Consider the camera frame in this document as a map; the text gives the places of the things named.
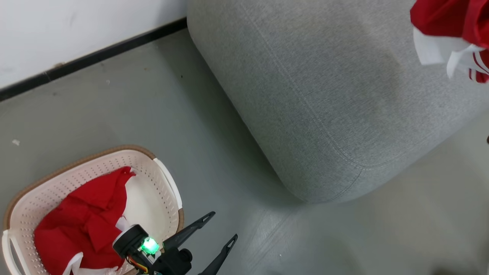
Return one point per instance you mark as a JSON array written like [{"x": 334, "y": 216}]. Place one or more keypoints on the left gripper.
[{"x": 131, "y": 240}]

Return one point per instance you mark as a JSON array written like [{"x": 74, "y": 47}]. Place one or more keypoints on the plain red white-cuffed garment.
[{"x": 84, "y": 217}]

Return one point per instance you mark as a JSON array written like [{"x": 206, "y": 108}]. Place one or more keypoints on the red garment with printed lettering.
[{"x": 443, "y": 19}]

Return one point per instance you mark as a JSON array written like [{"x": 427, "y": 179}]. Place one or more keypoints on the grey fabric sofa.
[{"x": 324, "y": 84}]

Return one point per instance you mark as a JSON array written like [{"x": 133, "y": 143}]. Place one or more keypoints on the white perforated laundry basket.
[{"x": 153, "y": 198}]

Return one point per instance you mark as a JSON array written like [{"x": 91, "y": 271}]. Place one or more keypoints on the black baseboard strip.
[{"x": 91, "y": 57}]

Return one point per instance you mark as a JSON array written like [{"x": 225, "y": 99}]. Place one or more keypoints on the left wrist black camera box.
[{"x": 172, "y": 261}]

